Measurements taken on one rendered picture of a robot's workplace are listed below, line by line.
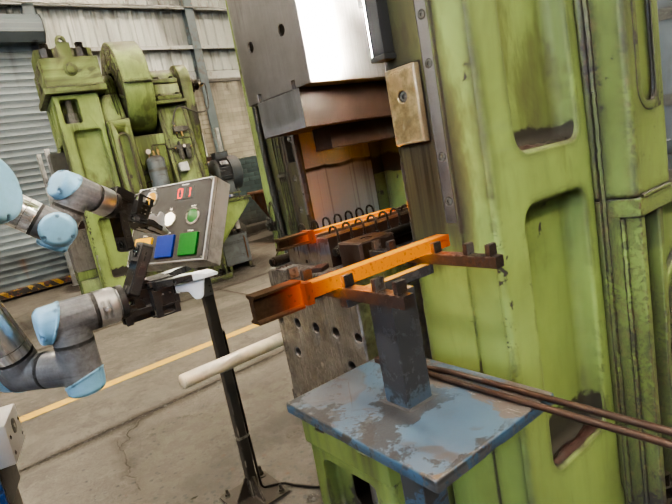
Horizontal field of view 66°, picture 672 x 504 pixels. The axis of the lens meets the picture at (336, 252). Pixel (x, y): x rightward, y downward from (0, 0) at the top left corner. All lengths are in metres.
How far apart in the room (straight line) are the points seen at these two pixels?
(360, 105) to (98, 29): 8.80
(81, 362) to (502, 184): 0.92
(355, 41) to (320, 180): 0.46
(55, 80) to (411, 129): 5.21
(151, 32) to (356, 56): 9.11
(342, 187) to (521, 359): 0.79
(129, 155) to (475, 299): 5.16
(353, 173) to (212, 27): 9.34
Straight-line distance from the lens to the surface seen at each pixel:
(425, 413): 0.94
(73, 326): 1.12
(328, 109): 1.35
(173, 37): 10.52
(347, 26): 1.38
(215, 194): 1.70
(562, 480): 1.50
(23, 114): 9.25
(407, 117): 1.21
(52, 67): 6.17
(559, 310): 1.48
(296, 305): 0.79
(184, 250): 1.68
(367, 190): 1.75
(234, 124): 10.45
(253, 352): 1.72
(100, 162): 6.14
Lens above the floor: 1.19
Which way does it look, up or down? 10 degrees down
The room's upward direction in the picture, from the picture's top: 11 degrees counter-clockwise
